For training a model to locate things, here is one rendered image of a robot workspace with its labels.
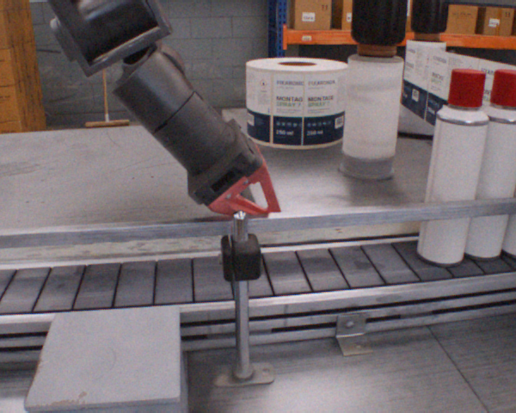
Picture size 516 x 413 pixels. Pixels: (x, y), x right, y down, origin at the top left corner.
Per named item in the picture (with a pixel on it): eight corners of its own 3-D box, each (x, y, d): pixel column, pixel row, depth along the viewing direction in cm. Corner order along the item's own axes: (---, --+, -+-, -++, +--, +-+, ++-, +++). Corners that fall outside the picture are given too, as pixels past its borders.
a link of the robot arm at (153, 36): (44, 21, 35) (138, -31, 35) (75, 12, 46) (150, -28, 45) (119, 146, 41) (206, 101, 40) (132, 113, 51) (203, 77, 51)
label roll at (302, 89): (246, 123, 107) (245, 58, 101) (334, 122, 107) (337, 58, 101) (248, 149, 88) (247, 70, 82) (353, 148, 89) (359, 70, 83)
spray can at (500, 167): (488, 239, 55) (521, 68, 47) (507, 261, 51) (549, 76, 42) (447, 240, 55) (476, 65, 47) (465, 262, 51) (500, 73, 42)
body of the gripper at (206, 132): (244, 130, 49) (196, 76, 46) (260, 163, 40) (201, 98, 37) (198, 169, 50) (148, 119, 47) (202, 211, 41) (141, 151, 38)
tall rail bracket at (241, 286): (250, 334, 48) (249, 181, 41) (261, 385, 41) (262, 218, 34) (218, 336, 47) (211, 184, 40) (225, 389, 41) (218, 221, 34)
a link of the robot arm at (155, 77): (95, 89, 37) (146, 42, 36) (108, 74, 44) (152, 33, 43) (155, 149, 40) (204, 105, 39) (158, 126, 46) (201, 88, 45)
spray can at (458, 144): (444, 242, 55) (471, 66, 47) (472, 263, 50) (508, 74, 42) (407, 249, 54) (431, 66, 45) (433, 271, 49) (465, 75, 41)
